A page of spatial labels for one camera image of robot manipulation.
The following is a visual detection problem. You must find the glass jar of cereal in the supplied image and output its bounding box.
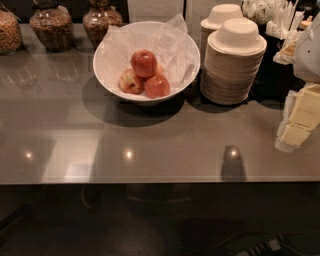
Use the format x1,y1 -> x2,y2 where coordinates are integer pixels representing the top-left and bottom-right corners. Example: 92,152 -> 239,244
29,0 -> 74,52
82,0 -> 123,48
0,5 -> 23,55

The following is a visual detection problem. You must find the right red apple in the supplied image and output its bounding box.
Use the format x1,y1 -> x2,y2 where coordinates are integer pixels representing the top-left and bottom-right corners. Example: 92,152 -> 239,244
144,74 -> 170,99

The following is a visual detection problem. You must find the middle glass jar of cereal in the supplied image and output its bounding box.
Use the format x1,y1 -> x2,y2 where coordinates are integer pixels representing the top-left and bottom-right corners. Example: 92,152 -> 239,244
29,0 -> 74,52

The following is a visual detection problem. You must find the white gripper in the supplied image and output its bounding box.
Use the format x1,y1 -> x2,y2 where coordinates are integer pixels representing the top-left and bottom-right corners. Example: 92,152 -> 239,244
275,83 -> 320,152

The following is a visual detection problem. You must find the front stack of paper bowls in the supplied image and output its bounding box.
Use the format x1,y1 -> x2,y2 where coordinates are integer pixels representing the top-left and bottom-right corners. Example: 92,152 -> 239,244
200,17 -> 267,105

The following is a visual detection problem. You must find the black cutlery organizer tray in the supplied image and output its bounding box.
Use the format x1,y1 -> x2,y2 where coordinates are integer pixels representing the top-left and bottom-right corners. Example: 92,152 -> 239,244
249,25 -> 305,102

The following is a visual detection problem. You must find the white plastic cutlery bundle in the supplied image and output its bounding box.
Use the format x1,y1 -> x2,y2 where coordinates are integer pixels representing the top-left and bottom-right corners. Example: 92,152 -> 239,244
241,0 -> 304,40

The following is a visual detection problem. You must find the left red-yellow apple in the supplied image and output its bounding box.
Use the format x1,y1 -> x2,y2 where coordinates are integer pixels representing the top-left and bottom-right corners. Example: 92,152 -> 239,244
119,68 -> 144,94

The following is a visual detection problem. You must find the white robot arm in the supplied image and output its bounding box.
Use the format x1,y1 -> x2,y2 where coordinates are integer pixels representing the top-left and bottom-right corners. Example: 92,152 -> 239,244
275,14 -> 320,152

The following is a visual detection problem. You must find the red apple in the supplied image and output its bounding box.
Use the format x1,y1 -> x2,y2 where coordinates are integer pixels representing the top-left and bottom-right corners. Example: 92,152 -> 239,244
144,74 -> 170,99
130,49 -> 158,78

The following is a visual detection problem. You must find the white paper liner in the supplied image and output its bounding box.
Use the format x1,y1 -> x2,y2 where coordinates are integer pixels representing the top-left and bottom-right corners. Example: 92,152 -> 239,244
99,14 -> 199,88

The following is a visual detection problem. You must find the right glass jar of cereal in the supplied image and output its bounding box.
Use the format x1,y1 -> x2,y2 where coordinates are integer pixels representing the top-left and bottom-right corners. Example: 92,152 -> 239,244
82,0 -> 123,48

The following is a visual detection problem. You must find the stack of paper bowls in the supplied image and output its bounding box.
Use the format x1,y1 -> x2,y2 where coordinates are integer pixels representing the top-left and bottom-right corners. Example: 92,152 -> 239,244
199,4 -> 243,63
200,17 -> 267,105

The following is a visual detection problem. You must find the top red apple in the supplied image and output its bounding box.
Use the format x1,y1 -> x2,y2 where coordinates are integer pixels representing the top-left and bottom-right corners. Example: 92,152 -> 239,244
130,49 -> 158,78

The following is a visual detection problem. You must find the white ceramic bowl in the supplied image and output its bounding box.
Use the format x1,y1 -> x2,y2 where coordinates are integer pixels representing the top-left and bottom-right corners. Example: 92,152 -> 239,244
93,21 -> 200,106

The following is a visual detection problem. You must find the left glass jar of cereal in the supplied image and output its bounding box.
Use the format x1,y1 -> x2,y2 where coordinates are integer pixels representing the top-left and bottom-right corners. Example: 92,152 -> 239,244
0,5 -> 23,55

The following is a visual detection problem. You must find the rear stack of paper bowls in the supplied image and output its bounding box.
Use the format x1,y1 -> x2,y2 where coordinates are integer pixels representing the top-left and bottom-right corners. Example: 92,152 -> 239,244
199,4 -> 243,63

